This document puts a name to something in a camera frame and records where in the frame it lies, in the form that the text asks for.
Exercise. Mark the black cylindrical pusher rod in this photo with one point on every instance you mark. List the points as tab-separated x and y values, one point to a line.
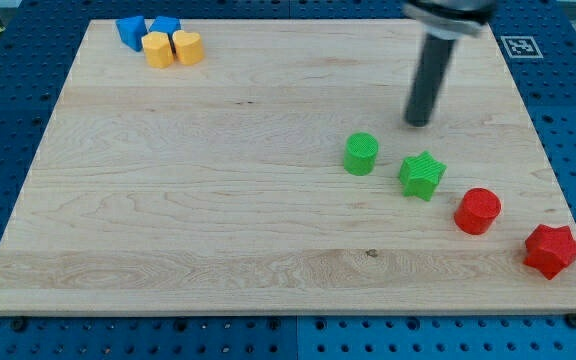
431	69

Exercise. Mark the blue block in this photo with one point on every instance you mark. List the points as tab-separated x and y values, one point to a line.
164	24
131	30

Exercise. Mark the red star block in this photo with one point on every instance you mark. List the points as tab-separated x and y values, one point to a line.
550	250

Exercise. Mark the wooden board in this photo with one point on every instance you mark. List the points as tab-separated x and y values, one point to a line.
219	188

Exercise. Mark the silver tool flange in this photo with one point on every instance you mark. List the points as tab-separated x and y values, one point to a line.
451	19

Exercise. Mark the blue block left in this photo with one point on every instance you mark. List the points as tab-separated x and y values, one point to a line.
131	30

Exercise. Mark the yellow heart block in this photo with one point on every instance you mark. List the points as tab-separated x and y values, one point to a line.
188	46

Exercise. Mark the green star block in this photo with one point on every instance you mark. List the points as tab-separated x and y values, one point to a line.
420	175

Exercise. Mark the yellow pentagon block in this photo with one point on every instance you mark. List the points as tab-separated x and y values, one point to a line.
157	49

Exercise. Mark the green cylinder block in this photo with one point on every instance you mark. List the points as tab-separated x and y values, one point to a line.
360	154

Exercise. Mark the white fiducial marker tag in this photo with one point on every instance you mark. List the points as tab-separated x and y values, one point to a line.
521	47

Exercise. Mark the blue block right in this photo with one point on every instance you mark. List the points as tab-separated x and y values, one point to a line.
164	24

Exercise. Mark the red cylinder block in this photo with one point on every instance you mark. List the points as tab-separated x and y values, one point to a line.
477	211

